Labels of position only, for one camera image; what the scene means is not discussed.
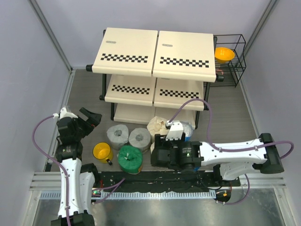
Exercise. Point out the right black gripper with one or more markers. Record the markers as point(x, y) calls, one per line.
point(161, 141)

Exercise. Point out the yellow cup with handle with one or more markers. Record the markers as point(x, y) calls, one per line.
point(102, 152)

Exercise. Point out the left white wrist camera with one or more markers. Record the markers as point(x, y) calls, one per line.
point(64, 112)

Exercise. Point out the cream paper roll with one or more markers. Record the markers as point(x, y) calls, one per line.
point(157, 125)

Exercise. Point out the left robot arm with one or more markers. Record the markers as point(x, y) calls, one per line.
point(77, 179)

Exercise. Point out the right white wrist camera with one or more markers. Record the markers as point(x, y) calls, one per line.
point(175, 130)

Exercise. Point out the white slotted cable duct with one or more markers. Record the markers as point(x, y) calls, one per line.
point(56, 195)

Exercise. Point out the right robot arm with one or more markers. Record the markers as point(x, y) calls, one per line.
point(229, 160)

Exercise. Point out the right grey paper roll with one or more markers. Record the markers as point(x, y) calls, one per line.
point(141, 139)

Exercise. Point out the black wire basket rack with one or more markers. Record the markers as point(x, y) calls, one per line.
point(232, 70)

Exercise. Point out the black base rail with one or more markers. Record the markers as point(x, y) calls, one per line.
point(162, 181)

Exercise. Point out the left grey paper roll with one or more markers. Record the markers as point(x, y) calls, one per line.
point(118, 136)

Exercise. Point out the grey paper roll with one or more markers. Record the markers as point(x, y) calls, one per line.
point(141, 139)
point(118, 136)

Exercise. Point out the yellow bowl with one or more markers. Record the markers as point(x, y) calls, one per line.
point(223, 55)

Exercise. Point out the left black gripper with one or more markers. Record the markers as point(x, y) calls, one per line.
point(92, 121)

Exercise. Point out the blue roll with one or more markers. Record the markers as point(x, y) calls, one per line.
point(188, 130)

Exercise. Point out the cream three-tier checkered shelf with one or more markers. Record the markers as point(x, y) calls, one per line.
point(156, 73)

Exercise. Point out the green wrapped paper roll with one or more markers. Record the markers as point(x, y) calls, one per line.
point(130, 159)

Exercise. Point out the cream roll with brown band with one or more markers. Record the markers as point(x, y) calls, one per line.
point(152, 147)

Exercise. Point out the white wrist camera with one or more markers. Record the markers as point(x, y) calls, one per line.
point(64, 112)
point(175, 130)

